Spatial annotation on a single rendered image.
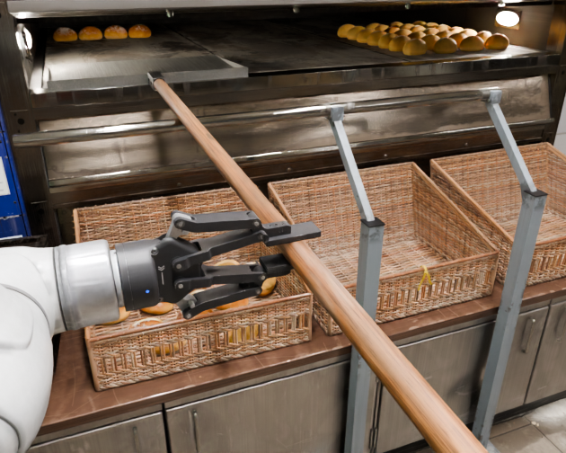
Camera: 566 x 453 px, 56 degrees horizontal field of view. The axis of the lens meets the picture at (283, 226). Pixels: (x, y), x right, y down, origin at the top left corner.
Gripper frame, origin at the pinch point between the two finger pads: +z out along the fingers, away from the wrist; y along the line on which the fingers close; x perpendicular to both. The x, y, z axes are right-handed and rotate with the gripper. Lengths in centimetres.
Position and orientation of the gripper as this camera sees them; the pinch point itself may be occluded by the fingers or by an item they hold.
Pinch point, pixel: (290, 246)
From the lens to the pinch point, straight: 64.9
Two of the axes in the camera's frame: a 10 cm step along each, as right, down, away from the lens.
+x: 3.6, 4.2, -8.3
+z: 9.3, -1.6, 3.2
